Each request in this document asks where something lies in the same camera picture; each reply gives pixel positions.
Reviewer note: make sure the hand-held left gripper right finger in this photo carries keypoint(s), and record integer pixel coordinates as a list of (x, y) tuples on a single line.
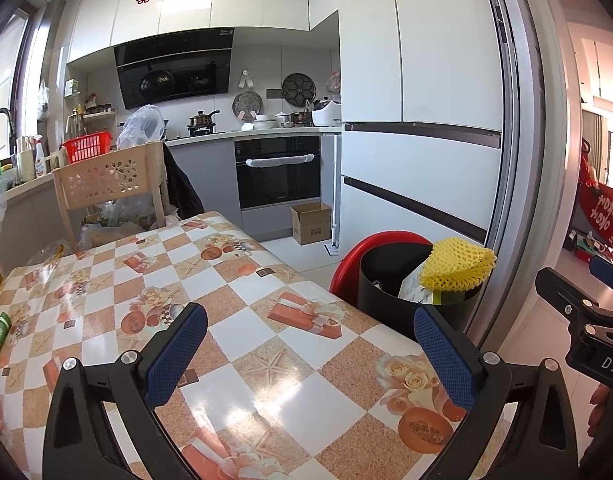
[(446, 355)]

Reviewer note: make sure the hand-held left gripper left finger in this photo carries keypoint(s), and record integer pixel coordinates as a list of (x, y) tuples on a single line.
[(179, 355)]

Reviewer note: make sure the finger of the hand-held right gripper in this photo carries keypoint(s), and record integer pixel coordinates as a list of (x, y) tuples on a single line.
[(561, 292), (609, 271)]

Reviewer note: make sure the black trash bin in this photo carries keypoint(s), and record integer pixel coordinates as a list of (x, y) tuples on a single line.
[(386, 310)]

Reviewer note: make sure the white green box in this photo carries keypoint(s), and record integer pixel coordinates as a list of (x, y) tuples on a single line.
[(414, 285)]

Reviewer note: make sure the yellow egg-crate sponge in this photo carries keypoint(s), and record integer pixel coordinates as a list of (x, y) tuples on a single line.
[(456, 265)]

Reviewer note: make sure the person's right hand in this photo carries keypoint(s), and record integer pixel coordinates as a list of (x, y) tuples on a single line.
[(599, 410)]

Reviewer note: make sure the red stool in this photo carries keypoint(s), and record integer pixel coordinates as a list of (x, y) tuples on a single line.
[(346, 270)]

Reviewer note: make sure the black jacket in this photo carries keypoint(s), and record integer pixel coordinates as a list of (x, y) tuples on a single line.
[(184, 190)]

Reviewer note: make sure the cardboard box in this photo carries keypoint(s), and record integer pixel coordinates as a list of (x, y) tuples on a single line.
[(311, 225)]

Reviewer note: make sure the beige perforated chair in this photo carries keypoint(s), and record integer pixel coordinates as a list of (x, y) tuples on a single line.
[(111, 180)]

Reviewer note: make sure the black built-in oven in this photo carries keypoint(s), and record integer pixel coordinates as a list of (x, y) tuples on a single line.
[(279, 180)]

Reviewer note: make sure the white floor mop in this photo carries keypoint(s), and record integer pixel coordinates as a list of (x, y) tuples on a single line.
[(335, 185)]

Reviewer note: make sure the red plastic basket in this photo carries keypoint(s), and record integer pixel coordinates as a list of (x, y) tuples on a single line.
[(86, 149)]

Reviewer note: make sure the white blue plastic bag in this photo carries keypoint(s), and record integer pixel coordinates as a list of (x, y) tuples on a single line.
[(141, 127)]

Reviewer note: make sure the cooking pot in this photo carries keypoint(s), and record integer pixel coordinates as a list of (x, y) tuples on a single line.
[(201, 122)]

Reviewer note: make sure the white spray bottle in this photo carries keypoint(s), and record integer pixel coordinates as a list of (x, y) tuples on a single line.
[(40, 160)]

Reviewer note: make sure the grey round plate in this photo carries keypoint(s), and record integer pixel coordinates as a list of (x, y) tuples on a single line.
[(246, 105)]

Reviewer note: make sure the white refrigerator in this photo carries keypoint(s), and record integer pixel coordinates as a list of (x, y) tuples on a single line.
[(436, 60)]

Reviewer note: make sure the white rice cooker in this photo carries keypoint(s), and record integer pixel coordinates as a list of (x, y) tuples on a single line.
[(326, 112)]

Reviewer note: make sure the black range hood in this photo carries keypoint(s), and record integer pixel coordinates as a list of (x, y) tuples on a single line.
[(176, 75)]

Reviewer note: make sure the dark round baking pan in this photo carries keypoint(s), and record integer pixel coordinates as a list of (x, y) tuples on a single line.
[(297, 87)]

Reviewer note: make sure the white wall cabinets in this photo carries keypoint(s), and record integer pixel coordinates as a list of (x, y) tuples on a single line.
[(186, 10)]

